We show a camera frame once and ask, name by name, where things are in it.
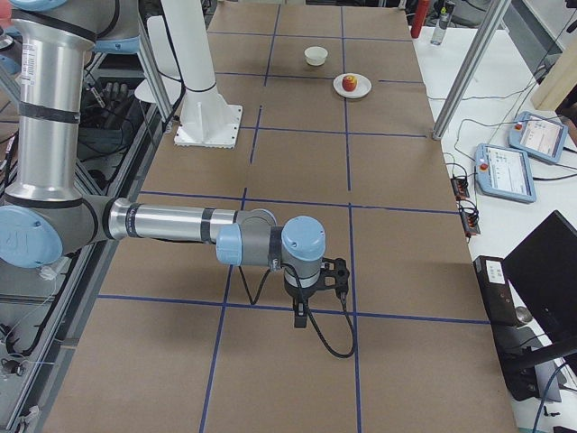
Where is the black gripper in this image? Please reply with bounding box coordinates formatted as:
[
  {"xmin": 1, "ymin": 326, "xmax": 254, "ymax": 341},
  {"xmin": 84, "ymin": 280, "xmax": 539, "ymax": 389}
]
[{"xmin": 288, "ymin": 281, "xmax": 320, "ymax": 328}]

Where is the red yellow apple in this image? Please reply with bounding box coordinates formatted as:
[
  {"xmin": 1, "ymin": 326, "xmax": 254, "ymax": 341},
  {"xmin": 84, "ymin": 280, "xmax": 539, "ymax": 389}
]
[{"xmin": 342, "ymin": 74, "xmax": 358, "ymax": 92}]

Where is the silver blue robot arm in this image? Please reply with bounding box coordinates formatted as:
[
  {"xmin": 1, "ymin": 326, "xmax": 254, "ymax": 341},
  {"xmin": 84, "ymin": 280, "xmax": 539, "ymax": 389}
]
[{"xmin": 1, "ymin": 1, "xmax": 328, "ymax": 327}]

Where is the white plate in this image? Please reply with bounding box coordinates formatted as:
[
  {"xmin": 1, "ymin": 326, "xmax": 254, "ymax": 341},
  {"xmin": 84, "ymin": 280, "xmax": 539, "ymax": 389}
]
[{"xmin": 333, "ymin": 73, "xmax": 372, "ymax": 99}]

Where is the near orange black connector board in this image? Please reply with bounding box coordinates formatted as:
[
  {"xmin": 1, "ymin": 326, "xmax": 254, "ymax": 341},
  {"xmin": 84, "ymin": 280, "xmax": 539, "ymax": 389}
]
[{"xmin": 457, "ymin": 200, "xmax": 481, "ymax": 239}]

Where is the orange black connector board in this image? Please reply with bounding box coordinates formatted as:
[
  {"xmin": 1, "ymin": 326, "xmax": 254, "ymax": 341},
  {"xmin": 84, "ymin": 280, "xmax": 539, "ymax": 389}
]
[
  {"xmin": 457, "ymin": 200, "xmax": 481, "ymax": 239},
  {"xmin": 450, "ymin": 174, "xmax": 470, "ymax": 200}
]

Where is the far orange black connector board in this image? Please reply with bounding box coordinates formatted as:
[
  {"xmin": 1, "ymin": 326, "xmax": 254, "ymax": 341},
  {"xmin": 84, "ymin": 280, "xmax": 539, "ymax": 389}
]
[{"xmin": 450, "ymin": 174, "xmax": 470, "ymax": 200}]

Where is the black computer box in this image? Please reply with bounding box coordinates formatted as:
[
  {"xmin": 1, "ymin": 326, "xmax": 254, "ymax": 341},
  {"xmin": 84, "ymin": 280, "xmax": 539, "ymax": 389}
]
[{"xmin": 473, "ymin": 255, "xmax": 564, "ymax": 402}]

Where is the near blue teach pendant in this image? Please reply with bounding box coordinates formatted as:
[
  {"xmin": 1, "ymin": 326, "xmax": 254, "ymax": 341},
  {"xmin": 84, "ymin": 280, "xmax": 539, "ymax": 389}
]
[{"xmin": 474, "ymin": 143, "xmax": 536, "ymax": 203}]

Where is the blue teach pendant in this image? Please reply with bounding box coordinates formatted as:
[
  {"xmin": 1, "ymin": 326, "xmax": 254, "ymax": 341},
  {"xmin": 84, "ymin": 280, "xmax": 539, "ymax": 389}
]
[
  {"xmin": 508, "ymin": 111, "xmax": 568, "ymax": 164},
  {"xmin": 474, "ymin": 143, "xmax": 536, "ymax": 203}
]

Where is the black monitor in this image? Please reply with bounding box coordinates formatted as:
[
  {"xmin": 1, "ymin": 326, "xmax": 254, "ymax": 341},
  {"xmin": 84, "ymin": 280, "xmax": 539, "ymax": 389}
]
[{"xmin": 503, "ymin": 210, "xmax": 576, "ymax": 342}]

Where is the far blue teach pendant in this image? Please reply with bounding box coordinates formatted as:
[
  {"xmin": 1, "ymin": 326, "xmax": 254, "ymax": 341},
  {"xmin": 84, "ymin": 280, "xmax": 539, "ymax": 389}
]
[{"xmin": 508, "ymin": 111, "xmax": 568, "ymax": 164}]

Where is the clear water bottle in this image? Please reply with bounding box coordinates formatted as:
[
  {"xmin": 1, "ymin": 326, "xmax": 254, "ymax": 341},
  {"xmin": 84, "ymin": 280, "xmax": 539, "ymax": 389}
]
[{"xmin": 430, "ymin": 1, "xmax": 455, "ymax": 46}]

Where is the red bottle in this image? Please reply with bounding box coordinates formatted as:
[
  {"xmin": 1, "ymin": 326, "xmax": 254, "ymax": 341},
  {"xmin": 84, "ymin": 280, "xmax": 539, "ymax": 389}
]
[{"xmin": 410, "ymin": 0, "xmax": 430, "ymax": 39}]

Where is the wooden board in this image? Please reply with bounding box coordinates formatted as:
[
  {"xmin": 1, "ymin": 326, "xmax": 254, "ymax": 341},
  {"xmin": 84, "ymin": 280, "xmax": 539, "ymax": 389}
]
[{"xmin": 531, "ymin": 39, "xmax": 577, "ymax": 111}]

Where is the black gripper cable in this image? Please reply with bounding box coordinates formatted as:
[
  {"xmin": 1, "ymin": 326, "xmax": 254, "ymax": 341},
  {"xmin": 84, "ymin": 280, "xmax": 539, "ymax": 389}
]
[{"xmin": 238, "ymin": 263, "xmax": 357, "ymax": 360}]

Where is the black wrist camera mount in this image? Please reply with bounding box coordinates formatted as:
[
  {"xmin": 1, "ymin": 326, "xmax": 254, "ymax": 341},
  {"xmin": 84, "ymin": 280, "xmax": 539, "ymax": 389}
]
[{"xmin": 314, "ymin": 257, "xmax": 350, "ymax": 301}]

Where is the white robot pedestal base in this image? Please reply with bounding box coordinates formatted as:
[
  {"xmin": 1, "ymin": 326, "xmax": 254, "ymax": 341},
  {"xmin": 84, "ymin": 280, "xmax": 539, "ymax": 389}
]
[{"xmin": 161, "ymin": 0, "xmax": 243, "ymax": 149}]

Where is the aluminium rail frame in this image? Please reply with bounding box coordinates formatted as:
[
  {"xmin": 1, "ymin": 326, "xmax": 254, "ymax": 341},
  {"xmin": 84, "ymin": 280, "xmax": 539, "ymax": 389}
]
[{"xmin": 0, "ymin": 26, "xmax": 181, "ymax": 433}]

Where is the aluminium frame post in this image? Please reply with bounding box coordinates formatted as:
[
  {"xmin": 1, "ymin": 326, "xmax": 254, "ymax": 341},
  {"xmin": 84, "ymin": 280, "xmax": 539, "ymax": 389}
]
[{"xmin": 432, "ymin": 0, "xmax": 511, "ymax": 141}]

